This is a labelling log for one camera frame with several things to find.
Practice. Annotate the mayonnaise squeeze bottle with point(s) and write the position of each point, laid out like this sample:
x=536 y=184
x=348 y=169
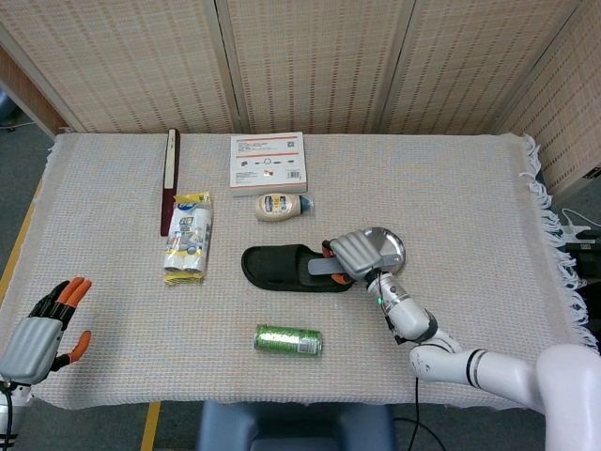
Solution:
x=277 y=206

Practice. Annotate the black slipper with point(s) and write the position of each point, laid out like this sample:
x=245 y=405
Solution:
x=277 y=270

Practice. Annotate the lint roller refill pack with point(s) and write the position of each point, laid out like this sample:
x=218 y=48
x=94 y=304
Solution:
x=188 y=239

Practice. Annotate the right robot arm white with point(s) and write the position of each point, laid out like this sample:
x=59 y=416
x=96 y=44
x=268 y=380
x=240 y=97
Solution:
x=493 y=368

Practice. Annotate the black floor device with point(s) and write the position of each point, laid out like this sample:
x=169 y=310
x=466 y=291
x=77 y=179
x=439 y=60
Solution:
x=589 y=263

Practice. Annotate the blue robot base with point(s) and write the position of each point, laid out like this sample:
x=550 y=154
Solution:
x=291 y=427

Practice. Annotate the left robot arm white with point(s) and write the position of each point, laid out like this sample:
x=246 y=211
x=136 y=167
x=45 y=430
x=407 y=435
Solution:
x=5 y=409

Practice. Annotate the green drink can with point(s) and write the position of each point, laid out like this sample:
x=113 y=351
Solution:
x=286 y=340

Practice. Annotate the white flat product box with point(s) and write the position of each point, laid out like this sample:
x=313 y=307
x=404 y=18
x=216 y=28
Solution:
x=267 y=164

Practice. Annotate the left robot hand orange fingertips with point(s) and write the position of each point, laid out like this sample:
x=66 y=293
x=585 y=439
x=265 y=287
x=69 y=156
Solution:
x=33 y=347

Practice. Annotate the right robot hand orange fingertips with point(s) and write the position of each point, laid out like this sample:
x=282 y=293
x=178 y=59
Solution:
x=359 y=253

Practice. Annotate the woven folding screen panel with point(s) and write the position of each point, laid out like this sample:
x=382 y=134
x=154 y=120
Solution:
x=563 y=108
x=117 y=61
x=319 y=61
x=469 y=61

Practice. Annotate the woven beige table cloth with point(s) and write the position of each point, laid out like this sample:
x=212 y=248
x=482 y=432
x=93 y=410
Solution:
x=422 y=188

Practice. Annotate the white power strip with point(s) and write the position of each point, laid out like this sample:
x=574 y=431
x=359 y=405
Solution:
x=575 y=231

